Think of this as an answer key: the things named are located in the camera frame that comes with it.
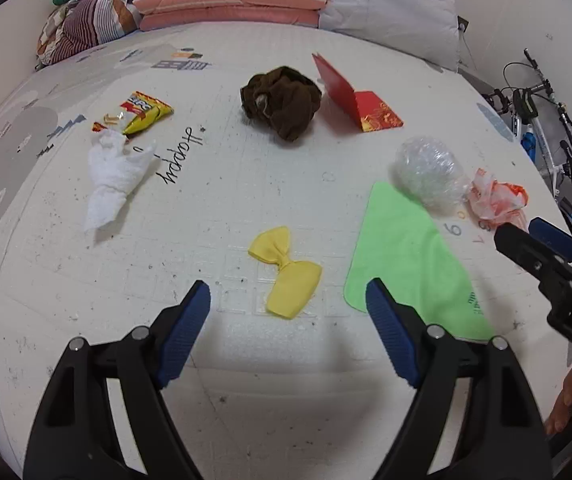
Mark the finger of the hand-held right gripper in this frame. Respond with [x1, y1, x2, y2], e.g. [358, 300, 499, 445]
[528, 217, 572, 264]
[494, 223, 572, 281]

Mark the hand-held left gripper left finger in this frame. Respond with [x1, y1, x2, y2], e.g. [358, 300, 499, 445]
[22, 280, 212, 480]

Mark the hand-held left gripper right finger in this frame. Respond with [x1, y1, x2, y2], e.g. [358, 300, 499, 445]
[365, 278, 552, 480]

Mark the yellow ribbon bow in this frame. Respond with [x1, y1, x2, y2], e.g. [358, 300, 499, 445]
[248, 226, 323, 320]

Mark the white tissue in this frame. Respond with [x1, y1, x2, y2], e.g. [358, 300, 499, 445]
[84, 130, 160, 233]

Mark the person's right hand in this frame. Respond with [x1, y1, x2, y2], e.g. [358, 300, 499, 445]
[544, 361, 572, 436]

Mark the orange white plastic wrapper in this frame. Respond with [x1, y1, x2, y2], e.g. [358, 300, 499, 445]
[466, 167, 529, 231]

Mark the green microfibre cloth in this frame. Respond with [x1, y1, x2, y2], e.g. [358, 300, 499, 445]
[343, 181, 497, 341]

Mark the white bicycle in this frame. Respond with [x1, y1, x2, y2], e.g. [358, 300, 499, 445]
[481, 49, 572, 241]

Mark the clear crumpled plastic bag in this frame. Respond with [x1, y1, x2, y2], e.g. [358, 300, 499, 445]
[393, 136, 471, 211]

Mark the red envelope card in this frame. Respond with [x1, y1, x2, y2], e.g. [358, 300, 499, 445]
[312, 52, 404, 133]

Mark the yellow snack wrapper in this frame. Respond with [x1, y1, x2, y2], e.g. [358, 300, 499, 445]
[91, 91, 174, 136]

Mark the brown crumpled cloth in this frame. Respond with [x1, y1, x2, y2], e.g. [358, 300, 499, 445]
[240, 65, 323, 143]

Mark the grey quilt in plastic bag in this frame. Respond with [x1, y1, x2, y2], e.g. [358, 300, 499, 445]
[318, 0, 462, 73]

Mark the striped patchwork quilt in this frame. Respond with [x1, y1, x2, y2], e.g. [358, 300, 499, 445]
[36, 0, 142, 67]

